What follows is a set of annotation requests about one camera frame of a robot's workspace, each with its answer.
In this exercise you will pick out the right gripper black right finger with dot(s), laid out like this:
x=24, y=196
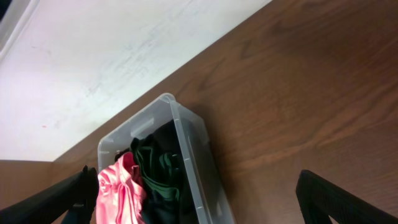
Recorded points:
x=322, y=202

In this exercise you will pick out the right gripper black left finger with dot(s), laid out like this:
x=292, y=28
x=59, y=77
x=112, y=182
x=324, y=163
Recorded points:
x=74, y=197

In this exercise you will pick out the pink cloth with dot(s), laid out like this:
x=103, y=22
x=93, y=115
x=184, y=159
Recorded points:
x=121, y=193

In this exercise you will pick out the dark navy cloth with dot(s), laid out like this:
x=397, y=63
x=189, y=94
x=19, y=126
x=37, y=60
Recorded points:
x=161, y=206

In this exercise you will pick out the green cloth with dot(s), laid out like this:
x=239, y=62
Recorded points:
x=159, y=168

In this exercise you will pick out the clear plastic storage bin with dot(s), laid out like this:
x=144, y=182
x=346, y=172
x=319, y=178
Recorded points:
x=211, y=203

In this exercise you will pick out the black cloth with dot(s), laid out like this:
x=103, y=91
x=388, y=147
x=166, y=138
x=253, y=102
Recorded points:
x=166, y=136

